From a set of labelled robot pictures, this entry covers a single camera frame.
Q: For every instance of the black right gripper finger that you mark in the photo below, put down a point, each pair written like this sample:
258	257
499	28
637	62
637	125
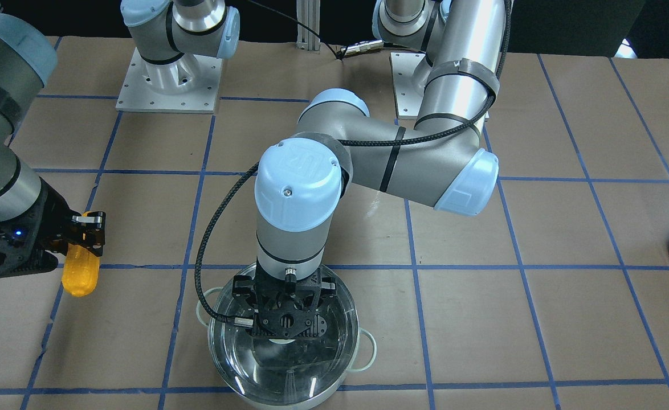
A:
91	220
94	244

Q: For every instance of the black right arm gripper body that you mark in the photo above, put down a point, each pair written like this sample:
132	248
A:
51	215

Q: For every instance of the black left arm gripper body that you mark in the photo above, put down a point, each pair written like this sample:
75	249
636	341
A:
244	286

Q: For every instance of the yellow corn cob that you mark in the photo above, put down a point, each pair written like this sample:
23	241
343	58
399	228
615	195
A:
81	273

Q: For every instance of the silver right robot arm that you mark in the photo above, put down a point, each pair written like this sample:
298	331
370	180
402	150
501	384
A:
163	32

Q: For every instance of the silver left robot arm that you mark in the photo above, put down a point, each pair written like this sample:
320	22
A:
439	162

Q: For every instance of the grey green cooking pot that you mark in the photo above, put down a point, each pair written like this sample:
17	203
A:
289	364

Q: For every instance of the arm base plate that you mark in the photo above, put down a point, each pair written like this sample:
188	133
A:
187	85
410	72

